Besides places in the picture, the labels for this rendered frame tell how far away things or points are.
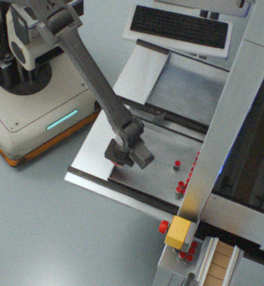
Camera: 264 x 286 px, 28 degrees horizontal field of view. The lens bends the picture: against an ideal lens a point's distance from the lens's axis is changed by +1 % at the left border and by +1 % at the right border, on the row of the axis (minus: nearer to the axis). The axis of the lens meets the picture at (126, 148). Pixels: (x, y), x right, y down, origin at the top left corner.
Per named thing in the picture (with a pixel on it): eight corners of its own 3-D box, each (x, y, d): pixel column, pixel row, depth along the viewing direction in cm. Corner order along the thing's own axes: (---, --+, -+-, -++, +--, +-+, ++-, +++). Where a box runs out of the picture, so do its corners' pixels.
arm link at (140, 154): (137, 115, 160) (116, 133, 157) (163, 143, 158) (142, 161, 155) (133, 131, 171) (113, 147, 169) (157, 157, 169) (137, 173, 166)
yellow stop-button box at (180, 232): (193, 232, 167) (197, 223, 160) (185, 253, 163) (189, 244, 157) (170, 222, 168) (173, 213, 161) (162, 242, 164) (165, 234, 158)
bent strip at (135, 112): (165, 120, 196) (167, 112, 191) (162, 127, 194) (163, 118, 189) (129, 106, 198) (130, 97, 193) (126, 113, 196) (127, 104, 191)
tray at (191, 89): (251, 86, 206) (254, 80, 203) (231, 139, 193) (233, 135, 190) (168, 57, 211) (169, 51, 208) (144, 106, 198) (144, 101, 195)
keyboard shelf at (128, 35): (234, 13, 238) (236, 9, 236) (227, 62, 224) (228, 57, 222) (135, -7, 240) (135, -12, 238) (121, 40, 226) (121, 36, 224)
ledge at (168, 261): (211, 248, 175) (212, 246, 173) (198, 285, 168) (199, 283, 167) (170, 231, 177) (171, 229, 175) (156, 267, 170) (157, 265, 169)
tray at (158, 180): (224, 157, 190) (227, 152, 187) (201, 220, 177) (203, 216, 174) (135, 123, 194) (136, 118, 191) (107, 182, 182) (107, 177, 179)
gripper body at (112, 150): (131, 168, 174) (136, 159, 167) (103, 155, 174) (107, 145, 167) (139, 153, 177) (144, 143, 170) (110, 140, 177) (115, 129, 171)
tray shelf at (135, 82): (254, 80, 210) (255, 76, 208) (195, 235, 176) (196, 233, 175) (139, 39, 217) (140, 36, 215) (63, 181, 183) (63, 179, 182)
